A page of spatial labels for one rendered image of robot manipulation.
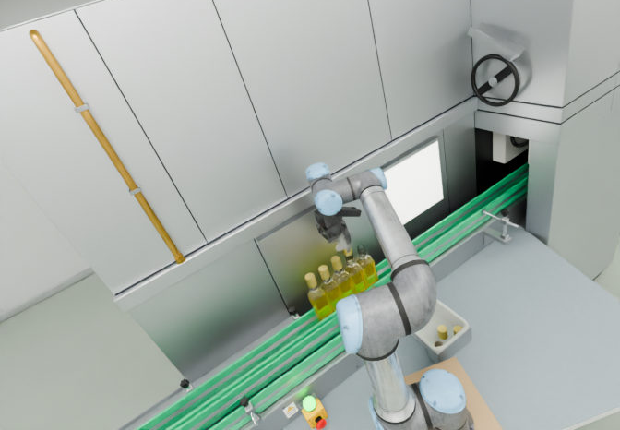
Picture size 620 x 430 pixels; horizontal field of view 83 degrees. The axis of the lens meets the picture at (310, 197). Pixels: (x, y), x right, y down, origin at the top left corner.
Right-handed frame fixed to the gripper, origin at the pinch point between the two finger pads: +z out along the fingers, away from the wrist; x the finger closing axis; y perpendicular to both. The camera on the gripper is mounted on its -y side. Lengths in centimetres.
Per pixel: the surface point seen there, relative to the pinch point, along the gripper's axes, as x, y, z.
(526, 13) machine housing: 7, -88, -54
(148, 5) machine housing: -15, 26, -90
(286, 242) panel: -11.8, 17.6, -6.6
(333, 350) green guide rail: 13.6, 22.4, 27.0
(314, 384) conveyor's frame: 16, 34, 33
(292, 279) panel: -11.8, 21.2, 10.6
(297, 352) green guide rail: 6.2, 33.6, 26.2
